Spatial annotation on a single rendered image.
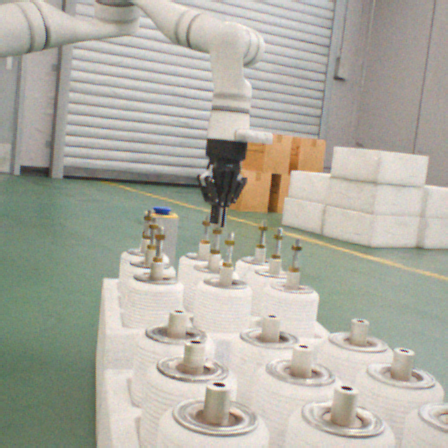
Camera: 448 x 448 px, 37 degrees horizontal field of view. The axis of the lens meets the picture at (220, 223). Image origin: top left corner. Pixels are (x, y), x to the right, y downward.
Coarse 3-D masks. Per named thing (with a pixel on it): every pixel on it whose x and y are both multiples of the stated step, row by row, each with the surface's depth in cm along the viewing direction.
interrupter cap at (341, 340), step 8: (336, 336) 87; (344, 336) 88; (368, 336) 89; (336, 344) 84; (344, 344) 84; (368, 344) 86; (376, 344) 86; (384, 344) 86; (360, 352) 82; (368, 352) 82; (376, 352) 83; (384, 352) 84
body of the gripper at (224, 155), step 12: (216, 144) 119; (228, 144) 118; (240, 144) 119; (216, 156) 119; (228, 156) 119; (240, 156) 120; (216, 168) 119; (228, 168) 122; (240, 168) 125; (216, 180) 120; (228, 180) 123
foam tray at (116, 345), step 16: (112, 288) 132; (112, 304) 120; (112, 320) 110; (192, 320) 119; (256, 320) 121; (112, 336) 103; (128, 336) 104; (208, 336) 107; (224, 336) 108; (320, 336) 114; (96, 352) 142; (112, 352) 104; (128, 352) 104; (224, 352) 107; (96, 368) 133; (112, 368) 104; (128, 368) 105; (96, 384) 125; (96, 400) 118; (96, 416) 112; (96, 432) 106
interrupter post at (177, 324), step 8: (176, 312) 80; (184, 312) 80; (176, 320) 79; (184, 320) 80; (168, 328) 80; (176, 328) 80; (184, 328) 80; (168, 336) 80; (176, 336) 80; (184, 336) 80
